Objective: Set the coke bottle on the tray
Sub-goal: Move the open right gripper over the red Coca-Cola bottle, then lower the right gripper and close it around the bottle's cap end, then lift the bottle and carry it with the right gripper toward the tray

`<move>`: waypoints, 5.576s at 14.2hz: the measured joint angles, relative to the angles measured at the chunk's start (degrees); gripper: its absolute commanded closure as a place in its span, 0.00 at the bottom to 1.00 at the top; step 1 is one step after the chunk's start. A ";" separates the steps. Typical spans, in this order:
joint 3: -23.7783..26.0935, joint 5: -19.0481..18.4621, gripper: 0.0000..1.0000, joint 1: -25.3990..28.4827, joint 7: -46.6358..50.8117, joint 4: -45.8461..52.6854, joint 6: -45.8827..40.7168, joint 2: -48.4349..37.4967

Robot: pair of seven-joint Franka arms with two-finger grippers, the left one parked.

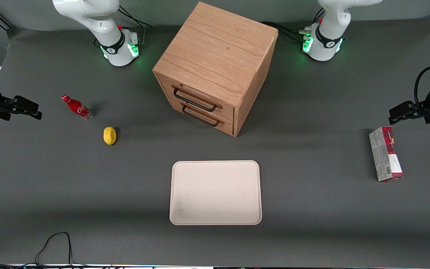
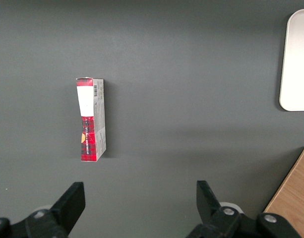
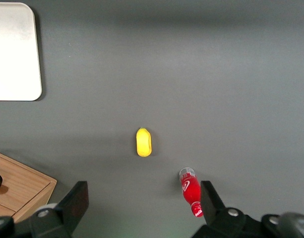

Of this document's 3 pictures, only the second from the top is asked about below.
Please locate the red tartan shortbread box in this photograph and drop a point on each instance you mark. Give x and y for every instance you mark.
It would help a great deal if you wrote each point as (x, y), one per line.
(88, 138)

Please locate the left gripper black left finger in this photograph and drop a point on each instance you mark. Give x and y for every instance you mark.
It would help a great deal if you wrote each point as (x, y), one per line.
(62, 210)

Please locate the white rectangular tray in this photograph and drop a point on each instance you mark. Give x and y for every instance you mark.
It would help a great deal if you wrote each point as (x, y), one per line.
(298, 62)

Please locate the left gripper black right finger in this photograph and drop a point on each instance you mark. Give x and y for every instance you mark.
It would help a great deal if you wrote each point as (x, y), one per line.
(216, 220)

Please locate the wooden drawer cabinet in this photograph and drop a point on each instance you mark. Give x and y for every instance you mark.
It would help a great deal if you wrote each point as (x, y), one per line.
(293, 193)

